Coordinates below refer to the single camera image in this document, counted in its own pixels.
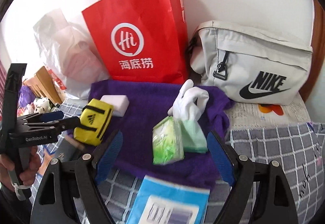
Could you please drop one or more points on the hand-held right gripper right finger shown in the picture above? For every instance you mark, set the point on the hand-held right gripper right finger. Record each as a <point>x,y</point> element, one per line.
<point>221,158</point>

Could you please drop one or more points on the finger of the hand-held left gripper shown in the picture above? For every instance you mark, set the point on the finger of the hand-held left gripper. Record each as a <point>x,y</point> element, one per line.
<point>52,116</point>
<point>68,123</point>

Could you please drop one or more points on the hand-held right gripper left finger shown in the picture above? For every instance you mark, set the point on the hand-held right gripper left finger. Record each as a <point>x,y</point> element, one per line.
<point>109,155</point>

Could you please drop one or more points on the dark tea tin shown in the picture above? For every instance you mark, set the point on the dark tea tin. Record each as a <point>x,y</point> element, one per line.
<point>68,151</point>

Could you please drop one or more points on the light green cloth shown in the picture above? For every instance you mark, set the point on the light green cloth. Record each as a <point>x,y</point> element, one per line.
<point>194,137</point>

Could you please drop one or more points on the white sponge block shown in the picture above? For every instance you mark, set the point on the white sponge block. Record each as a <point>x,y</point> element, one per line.
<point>118,104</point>

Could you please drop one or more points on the purple cloth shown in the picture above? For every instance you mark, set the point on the purple cloth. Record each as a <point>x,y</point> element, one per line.
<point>144,117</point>

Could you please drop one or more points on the green tissue pack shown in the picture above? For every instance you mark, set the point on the green tissue pack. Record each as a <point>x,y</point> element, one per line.
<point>167,142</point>

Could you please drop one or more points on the blue tissue pack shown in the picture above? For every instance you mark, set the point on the blue tissue pack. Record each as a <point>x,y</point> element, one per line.
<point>157,193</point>

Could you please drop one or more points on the white glove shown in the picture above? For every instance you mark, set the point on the white glove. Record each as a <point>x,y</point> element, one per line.
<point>189,102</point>

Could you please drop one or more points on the person's left hand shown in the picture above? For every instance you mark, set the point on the person's left hand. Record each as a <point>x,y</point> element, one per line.
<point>34,165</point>

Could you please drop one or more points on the pastel printed quilt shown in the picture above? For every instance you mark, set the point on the pastel printed quilt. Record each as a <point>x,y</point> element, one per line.
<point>24,109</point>

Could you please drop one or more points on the purple plush toy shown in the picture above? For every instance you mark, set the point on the purple plush toy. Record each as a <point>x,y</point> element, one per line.
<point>25,94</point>

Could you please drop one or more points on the black spotted white cloth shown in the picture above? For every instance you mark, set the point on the black spotted white cloth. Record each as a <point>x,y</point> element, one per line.
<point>43,104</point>

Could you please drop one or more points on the grey checked tablecloth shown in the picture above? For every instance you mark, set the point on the grey checked tablecloth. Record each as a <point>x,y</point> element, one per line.
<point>266,150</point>

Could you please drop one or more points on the white plastic shopping bag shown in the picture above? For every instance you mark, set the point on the white plastic shopping bag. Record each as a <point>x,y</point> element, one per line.
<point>76,61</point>

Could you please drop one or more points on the grey waist bag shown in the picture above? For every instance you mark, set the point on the grey waist bag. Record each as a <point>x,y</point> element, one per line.
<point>254,61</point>

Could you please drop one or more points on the red paper bag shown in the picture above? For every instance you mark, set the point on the red paper bag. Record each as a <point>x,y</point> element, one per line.
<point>142,11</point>

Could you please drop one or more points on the wooden door frame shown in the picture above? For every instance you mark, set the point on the wooden door frame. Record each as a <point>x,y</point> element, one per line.
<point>317,49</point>

